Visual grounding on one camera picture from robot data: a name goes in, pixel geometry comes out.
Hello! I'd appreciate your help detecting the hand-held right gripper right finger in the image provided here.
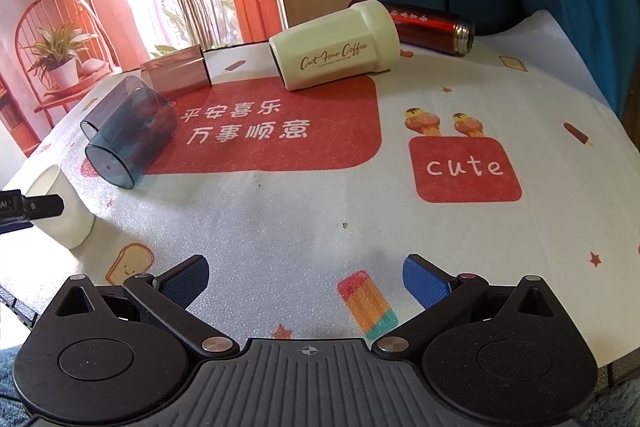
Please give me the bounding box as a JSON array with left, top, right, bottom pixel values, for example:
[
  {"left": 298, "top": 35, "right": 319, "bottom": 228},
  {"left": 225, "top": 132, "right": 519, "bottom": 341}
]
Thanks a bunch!
[{"left": 372, "top": 253, "right": 564, "bottom": 358}]

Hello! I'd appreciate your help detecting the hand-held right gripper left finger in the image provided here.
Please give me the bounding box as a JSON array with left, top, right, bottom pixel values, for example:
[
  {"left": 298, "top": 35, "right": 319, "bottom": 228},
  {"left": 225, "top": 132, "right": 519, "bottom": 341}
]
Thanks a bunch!
[{"left": 52, "top": 255, "right": 241, "bottom": 361}]

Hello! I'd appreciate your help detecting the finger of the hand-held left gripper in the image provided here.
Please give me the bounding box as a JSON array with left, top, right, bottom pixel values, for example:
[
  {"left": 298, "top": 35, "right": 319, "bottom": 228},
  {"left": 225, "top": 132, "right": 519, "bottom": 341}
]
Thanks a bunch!
[{"left": 0, "top": 189, "right": 65, "bottom": 225}]

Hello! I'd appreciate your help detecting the white paper cup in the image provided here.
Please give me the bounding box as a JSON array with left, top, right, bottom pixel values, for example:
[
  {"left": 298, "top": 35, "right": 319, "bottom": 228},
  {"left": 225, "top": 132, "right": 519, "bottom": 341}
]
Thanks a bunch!
[{"left": 24, "top": 164, "right": 96, "bottom": 251}]

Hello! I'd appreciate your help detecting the blue transparent plastic cup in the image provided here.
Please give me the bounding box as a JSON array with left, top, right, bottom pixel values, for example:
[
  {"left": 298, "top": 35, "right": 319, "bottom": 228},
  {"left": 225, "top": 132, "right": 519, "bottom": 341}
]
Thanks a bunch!
[
  {"left": 84, "top": 82, "right": 179, "bottom": 190},
  {"left": 79, "top": 75, "right": 151, "bottom": 142}
]

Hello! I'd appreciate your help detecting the cream coffee cup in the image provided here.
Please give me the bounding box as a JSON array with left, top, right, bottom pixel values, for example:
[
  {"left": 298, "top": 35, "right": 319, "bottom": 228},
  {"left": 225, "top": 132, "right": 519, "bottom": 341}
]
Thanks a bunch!
[{"left": 268, "top": 0, "right": 401, "bottom": 93}]

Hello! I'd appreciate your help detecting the printed white tablecloth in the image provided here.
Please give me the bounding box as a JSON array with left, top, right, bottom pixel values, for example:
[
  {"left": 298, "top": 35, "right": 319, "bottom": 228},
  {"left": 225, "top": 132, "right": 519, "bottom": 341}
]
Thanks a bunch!
[{"left": 0, "top": 9, "right": 640, "bottom": 375}]

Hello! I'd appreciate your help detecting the blue fluffy rug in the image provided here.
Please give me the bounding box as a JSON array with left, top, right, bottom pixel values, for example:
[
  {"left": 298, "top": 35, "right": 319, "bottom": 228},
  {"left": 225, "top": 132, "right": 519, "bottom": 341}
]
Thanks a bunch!
[{"left": 0, "top": 346, "right": 34, "bottom": 414}]

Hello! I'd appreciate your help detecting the red metal thermos bottle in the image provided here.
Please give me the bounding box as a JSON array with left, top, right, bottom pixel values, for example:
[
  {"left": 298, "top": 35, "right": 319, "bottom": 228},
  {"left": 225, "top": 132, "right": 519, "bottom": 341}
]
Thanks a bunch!
[{"left": 348, "top": 0, "right": 476, "bottom": 56}]

